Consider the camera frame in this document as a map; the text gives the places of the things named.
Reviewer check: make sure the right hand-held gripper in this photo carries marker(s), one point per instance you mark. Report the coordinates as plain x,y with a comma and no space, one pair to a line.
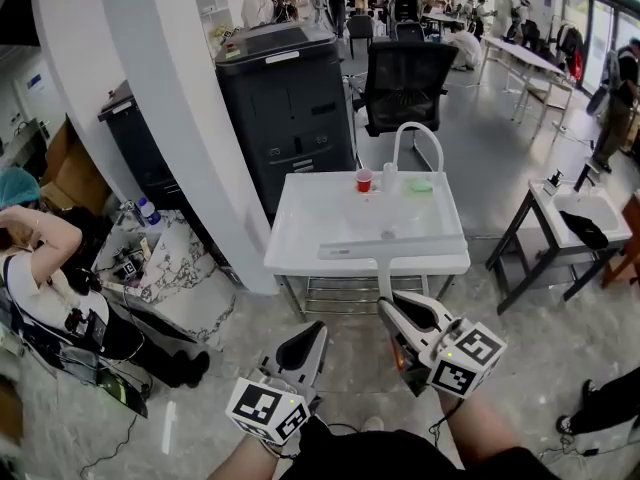
465,363

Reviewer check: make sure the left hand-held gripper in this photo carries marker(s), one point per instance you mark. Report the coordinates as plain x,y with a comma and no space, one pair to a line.
265,408

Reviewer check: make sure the person's right forearm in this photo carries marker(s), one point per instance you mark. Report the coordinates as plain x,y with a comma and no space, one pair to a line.
480,438

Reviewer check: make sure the person's left forearm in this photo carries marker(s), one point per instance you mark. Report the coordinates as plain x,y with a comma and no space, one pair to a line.
245,460

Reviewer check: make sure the metal sink stand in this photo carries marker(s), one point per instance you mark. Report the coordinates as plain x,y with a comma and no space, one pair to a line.
345,298

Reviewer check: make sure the metal sink drain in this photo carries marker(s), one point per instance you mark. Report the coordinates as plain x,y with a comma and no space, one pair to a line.
388,234

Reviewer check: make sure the person's shoe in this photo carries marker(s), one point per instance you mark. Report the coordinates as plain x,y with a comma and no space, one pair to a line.
373,424

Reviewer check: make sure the person's black clothing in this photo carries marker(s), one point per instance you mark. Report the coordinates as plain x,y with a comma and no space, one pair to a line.
380,458

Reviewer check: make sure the pale green soap tray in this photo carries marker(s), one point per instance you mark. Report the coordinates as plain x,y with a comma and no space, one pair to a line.
407,194

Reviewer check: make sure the white sink basin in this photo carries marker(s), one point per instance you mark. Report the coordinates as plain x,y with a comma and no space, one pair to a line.
310,218

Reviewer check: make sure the green sponge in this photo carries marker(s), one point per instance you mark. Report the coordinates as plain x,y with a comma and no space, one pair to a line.
421,185

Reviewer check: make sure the marble countertop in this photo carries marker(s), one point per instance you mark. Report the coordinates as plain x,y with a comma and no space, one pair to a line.
180,268

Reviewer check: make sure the clear plastic cup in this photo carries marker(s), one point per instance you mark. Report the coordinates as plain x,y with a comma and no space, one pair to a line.
389,180

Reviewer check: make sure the red cup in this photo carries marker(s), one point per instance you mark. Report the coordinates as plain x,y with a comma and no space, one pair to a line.
364,181

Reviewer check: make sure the small white sink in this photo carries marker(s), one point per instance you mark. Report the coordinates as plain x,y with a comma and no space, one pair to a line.
547,218

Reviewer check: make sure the black cloth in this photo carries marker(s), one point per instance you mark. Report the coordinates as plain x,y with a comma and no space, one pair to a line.
585,230

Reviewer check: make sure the black soap dispenser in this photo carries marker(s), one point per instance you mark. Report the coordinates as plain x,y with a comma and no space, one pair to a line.
554,184

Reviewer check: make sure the white curved faucet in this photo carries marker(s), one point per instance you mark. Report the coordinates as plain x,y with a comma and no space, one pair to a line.
415,126

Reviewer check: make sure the clear water bottle blue cap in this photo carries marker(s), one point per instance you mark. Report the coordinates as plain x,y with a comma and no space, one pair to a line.
149,212

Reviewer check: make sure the brown wooden stool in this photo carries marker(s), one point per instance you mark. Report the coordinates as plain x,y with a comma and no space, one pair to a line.
625,238

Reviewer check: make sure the black faucet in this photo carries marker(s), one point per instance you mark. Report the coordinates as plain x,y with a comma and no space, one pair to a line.
584,175

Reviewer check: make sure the large black printer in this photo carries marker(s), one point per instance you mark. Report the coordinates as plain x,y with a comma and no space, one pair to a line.
285,118

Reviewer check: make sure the black mesh office chair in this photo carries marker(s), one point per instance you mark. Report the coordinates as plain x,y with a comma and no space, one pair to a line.
407,88

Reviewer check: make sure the small black cabinet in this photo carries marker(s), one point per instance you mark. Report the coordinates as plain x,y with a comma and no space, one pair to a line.
140,153

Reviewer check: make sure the brown cardboard box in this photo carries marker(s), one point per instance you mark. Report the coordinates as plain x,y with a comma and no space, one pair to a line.
75,168

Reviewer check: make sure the long white table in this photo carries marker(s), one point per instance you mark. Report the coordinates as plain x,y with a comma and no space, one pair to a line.
525,55

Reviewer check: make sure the dark plain chair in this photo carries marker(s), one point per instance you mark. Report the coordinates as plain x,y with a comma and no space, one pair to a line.
361,27

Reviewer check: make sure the clothes rack with garments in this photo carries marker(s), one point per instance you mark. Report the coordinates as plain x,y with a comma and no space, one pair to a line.
569,48

